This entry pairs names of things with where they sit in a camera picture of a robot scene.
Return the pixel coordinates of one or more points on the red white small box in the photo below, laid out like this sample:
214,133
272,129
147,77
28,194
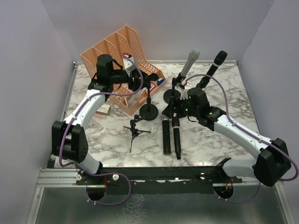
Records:
152,87

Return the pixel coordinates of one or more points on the small black tripod stand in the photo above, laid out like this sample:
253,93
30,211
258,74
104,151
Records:
134,131

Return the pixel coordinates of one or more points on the black microphone stand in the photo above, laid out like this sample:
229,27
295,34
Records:
176,82
149,110
203,82

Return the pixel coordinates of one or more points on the peach plastic file organizer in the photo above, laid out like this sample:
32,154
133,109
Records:
125,39

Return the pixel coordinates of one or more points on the white remote red button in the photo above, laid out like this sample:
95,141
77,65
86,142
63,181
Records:
104,109

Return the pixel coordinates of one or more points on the black mounting base bar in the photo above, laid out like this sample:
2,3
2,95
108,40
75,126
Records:
160,180

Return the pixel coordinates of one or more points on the black microphone grey band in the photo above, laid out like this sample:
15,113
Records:
218,61

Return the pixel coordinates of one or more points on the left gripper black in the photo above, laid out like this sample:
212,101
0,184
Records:
136,79

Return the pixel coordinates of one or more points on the black microphone white band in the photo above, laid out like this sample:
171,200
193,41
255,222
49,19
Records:
176,134

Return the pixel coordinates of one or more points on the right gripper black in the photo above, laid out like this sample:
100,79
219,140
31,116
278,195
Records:
175,105

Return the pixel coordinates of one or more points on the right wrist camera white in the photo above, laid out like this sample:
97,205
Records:
184,94

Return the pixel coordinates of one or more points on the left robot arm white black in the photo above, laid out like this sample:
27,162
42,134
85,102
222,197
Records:
68,137

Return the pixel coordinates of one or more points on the aluminium frame rail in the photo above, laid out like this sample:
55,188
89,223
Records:
57,133

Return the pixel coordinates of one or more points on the black microphone silver grille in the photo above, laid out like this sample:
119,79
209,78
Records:
166,136

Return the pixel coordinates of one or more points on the green capped marker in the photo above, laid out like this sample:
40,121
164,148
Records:
126,102

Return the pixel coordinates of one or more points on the blue white eraser box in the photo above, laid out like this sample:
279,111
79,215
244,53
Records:
160,81

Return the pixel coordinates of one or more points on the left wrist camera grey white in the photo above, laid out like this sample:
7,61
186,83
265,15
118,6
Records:
128,66

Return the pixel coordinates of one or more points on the yellow capped pen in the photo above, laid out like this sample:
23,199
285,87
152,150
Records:
101,116

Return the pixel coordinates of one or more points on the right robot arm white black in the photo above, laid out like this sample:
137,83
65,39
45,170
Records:
269,157

